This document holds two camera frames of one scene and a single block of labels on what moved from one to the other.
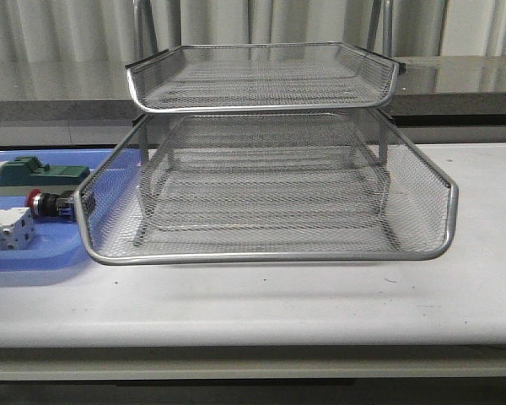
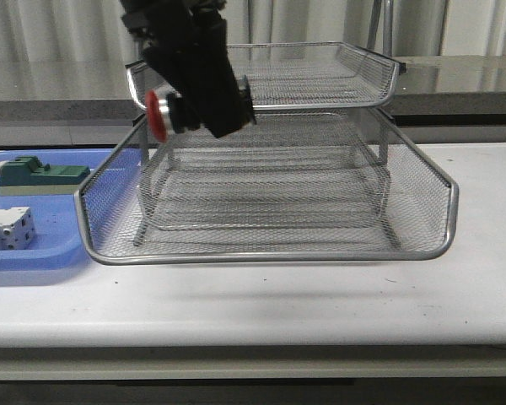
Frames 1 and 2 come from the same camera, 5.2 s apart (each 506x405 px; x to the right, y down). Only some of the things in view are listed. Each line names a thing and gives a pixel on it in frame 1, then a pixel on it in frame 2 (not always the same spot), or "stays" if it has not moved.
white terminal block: [10, 229] stays
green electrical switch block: [19, 175] stays
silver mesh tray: [266, 186] stays
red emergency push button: [45, 204] to [161, 116]
